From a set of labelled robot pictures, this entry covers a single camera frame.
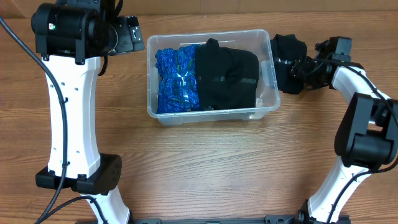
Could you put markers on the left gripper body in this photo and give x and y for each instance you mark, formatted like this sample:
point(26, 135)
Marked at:
point(123, 35)

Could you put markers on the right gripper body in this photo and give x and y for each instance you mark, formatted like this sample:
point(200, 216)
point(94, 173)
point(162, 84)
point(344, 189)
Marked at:
point(316, 76)

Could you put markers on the small black cloth top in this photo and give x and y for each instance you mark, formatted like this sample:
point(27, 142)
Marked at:
point(286, 50)

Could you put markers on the blue green sparkly cloth bundle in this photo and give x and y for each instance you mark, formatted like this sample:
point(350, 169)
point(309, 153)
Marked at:
point(178, 84)

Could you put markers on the large black cloth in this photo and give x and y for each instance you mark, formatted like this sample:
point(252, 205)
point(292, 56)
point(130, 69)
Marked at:
point(242, 79)

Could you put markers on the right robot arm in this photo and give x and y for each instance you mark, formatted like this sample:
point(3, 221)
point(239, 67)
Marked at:
point(366, 140)

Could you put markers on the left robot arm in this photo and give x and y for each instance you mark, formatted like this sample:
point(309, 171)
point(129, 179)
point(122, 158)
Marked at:
point(75, 40)

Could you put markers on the clear plastic storage bin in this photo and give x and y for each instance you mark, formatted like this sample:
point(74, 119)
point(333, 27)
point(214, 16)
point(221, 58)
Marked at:
point(257, 41)

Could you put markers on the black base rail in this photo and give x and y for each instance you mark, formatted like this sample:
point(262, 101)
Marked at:
point(268, 219)

